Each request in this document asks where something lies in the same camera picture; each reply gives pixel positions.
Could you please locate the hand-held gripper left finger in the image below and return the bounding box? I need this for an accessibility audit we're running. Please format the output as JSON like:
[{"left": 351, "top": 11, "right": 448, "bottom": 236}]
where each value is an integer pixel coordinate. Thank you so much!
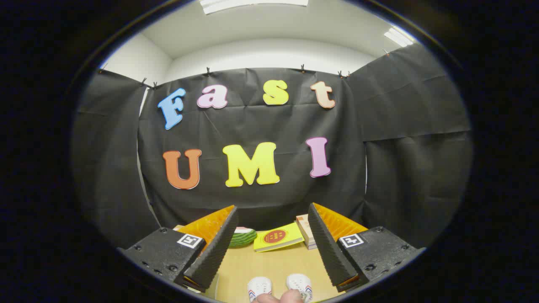
[{"left": 121, "top": 205, "right": 239, "bottom": 293}]

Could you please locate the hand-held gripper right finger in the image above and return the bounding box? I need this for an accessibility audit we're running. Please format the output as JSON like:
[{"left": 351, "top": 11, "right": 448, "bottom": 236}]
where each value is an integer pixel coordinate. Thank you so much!
[{"left": 307, "top": 202, "right": 427, "bottom": 293}]

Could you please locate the white canvas shoe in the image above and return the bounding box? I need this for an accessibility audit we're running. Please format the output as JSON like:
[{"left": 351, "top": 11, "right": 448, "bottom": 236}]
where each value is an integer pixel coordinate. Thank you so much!
[
  {"left": 247, "top": 276, "right": 272, "bottom": 302},
  {"left": 286, "top": 274, "right": 313, "bottom": 303}
]

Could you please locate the watermelon slice plush toy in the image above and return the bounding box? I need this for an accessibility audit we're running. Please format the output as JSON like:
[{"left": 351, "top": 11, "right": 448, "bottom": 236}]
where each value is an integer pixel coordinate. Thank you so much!
[{"left": 229, "top": 227, "right": 257, "bottom": 247}]

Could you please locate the yellow book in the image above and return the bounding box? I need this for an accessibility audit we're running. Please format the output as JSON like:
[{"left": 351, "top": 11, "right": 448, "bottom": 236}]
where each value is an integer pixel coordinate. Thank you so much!
[{"left": 253, "top": 222, "right": 304, "bottom": 253}]

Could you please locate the ceiling light panel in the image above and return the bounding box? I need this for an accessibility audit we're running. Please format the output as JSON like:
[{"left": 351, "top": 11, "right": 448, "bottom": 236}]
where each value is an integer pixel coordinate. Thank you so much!
[{"left": 384, "top": 27, "right": 415, "bottom": 48}]

